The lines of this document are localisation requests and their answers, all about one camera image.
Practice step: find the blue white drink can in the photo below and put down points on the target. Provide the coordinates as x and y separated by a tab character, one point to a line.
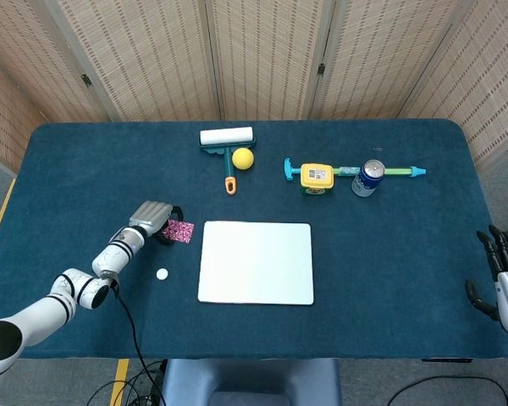
366	182

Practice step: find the dark metal screen hinge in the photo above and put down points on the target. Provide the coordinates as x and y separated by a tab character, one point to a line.
321	69
86	80

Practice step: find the yellow foam ball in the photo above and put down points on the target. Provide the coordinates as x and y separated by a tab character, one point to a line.
243	159

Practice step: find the white rectangular board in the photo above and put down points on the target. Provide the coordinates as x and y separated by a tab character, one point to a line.
256	262

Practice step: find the pink patterned small packet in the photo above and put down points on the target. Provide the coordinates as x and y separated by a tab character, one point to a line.
182	232

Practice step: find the dark blue tablecloth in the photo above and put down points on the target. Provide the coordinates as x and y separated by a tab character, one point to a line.
364	254

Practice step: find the black grey left robot hand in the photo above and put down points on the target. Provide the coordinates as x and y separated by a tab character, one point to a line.
150	215

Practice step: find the woven beige folding screen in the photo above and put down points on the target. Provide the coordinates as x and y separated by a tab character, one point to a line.
258	51

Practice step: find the small white round cap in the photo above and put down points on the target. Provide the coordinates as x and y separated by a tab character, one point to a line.
162	274

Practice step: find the green box with yellow lid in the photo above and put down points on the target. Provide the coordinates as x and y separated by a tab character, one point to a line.
316	175

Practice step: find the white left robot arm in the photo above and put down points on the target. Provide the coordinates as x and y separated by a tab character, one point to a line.
110	258

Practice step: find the teal green toy water pump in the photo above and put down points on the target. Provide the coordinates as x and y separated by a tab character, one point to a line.
290	170

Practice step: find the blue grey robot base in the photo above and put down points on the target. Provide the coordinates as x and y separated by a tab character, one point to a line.
254	380

